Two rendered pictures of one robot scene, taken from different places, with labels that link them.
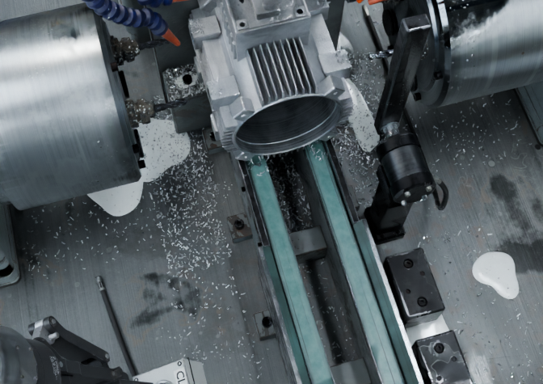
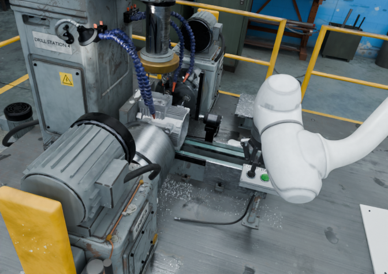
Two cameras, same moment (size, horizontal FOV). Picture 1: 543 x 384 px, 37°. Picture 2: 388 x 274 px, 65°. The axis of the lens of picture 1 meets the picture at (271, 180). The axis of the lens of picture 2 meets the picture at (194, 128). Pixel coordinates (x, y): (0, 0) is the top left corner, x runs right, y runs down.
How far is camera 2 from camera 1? 97 cm
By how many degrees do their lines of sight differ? 47
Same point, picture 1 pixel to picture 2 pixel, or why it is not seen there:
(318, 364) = not seen: hidden behind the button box
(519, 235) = (227, 135)
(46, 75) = (145, 135)
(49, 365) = not seen: hidden behind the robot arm
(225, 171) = not seen: hidden behind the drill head
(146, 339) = (204, 216)
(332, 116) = (185, 126)
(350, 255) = (220, 149)
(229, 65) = (162, 123)
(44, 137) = (159, 150)
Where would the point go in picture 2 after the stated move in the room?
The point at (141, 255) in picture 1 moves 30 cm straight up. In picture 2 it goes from (175, 205) to (180, 150)
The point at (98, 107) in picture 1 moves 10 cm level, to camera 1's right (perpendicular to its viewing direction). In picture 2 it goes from (162, 135) to (178, 123)
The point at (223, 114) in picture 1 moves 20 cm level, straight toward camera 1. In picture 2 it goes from (174, 131) to (217, 147)
